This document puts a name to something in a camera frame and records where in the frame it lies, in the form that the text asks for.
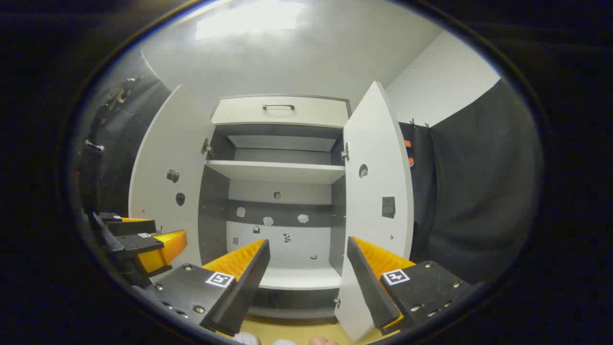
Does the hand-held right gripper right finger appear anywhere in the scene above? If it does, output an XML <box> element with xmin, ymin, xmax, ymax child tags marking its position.
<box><xmin>346</xmin><ymin>236</ymin><xmax>475</xmax><ymax>336</ymax></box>

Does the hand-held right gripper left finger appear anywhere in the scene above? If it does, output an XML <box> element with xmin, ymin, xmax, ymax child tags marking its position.
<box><xmin>144</xmin><ymin>238</ymin><xmax>271</xmax><ymax>337</ymax></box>

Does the white shoe cabinet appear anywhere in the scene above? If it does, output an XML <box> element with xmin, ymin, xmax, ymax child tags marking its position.
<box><xmin>197</xmin><ymin>94</ymin><xmax>353</xmax><ymax>322</ymax></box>

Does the white shoe cabinet door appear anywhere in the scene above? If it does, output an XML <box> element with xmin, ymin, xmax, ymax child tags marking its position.
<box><xmin>128</xmin><ymin>85</ymin><xmax>216</xmax><ymax>269</ymax></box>
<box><xmin>334</xmin><ymin>80</ymin><xmax>415</xmax><ymax>342</ymax></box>

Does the white cabinet shelf board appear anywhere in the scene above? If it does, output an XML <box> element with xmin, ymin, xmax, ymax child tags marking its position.
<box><xmin>205</xmin><ymin>160</ymin><xmax>346</xmax><ymax>185</ymax></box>

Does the white cabinet drawer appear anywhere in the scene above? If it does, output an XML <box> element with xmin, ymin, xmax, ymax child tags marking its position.
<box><xmin>211</xmin><ymin>96</ymin><xmax>350</xmax><ymax>129</ymax></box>

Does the dark stand with clamps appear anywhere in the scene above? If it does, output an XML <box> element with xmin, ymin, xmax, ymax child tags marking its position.
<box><xmin>78</xmin><ymin>76</ymin><xmax>143</xmax><ymax>214</ymax></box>

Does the black backdrop cloth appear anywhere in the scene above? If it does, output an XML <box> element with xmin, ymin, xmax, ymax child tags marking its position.
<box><xmin>79</xmin><ymin>48</ymin><xmax>173</xmax><ymax>216</ymax></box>
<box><xmin>398</xmin><ymin>77</ymin><xmax>544</xmax><ymax>286</ymax></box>

